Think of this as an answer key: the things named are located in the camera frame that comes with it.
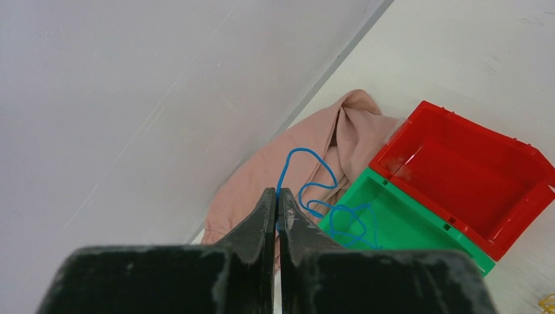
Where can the red plastic bin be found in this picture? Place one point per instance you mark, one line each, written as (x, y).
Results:
(487, 185)

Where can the pink cloth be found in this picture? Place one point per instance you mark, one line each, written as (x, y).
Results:
(318, 159)

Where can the green plastic bin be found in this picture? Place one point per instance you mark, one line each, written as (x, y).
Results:
(380, 216)

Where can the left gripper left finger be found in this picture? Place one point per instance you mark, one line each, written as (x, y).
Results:
(233, 275)

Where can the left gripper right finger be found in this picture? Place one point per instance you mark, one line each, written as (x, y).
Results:
(320, 276)

